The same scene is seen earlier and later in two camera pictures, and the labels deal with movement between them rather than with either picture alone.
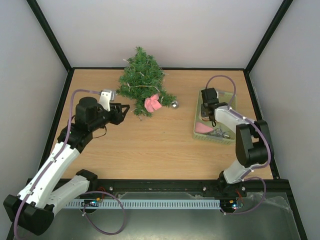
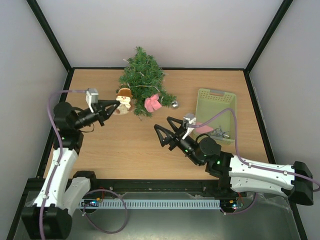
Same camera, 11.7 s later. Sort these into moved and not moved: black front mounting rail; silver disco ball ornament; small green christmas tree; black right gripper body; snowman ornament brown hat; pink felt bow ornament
Moved: snowman ornament brown hat; black right gripper body
Not moved: black front mounting rail; small green christmas tree; silver disco ball ornament; pink felt bow ornament
